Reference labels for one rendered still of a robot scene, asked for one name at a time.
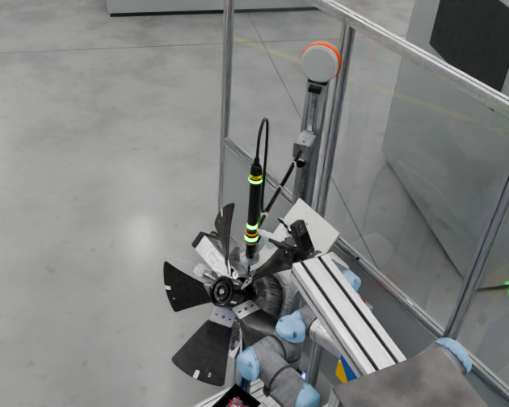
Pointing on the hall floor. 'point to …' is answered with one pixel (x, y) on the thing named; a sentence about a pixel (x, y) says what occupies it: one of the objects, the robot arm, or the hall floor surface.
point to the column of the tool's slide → (315, 142)
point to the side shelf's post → (313, 363)
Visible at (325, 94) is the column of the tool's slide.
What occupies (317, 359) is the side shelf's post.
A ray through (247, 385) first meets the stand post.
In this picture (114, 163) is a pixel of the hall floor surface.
